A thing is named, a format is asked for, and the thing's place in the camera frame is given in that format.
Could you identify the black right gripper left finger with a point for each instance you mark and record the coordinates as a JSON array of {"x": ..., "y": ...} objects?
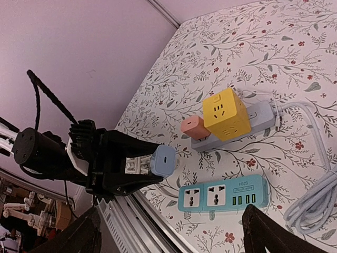
[{"x": 83, "y": 235}]

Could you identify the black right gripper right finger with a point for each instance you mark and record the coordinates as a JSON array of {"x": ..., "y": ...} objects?
[{"x": 262, "y": 234}]

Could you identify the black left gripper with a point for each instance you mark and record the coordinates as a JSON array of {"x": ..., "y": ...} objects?
[{"x": 43, "y": 156}]

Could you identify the blue cube plug adapter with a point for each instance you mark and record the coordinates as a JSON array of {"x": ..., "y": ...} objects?
[{"x": 163, "y": 161}]

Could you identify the teal white power strip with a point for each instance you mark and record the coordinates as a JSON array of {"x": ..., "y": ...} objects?
[{"x": 226, "y": 195}]

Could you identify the pink cube plug adapter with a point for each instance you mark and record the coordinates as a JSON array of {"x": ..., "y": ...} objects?
[{"x": 193, "y": 126}]

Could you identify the yellow cube plug adapter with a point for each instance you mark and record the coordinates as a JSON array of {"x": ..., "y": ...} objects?
[{"x": 225, "y": 109}]

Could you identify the light blue power strip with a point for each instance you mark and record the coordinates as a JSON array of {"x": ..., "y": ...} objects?
[{"x": 261, "y": 117}]

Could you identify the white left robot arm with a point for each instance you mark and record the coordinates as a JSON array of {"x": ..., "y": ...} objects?
[{"x": 138, "y": 165}]

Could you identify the floral patterned table mat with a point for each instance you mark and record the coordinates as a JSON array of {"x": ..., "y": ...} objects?
[{"x": 280, "y": 51}]

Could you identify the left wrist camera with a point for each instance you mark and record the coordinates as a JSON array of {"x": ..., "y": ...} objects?
[{"x": 83, "y": 145}]

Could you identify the aluminium front rail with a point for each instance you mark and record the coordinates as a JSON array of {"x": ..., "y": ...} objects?
[{"x": 131, "y": 225}]

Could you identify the left aluminium frame post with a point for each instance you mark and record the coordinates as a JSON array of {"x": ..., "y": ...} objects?
[{"x": 166, "y": 14}]

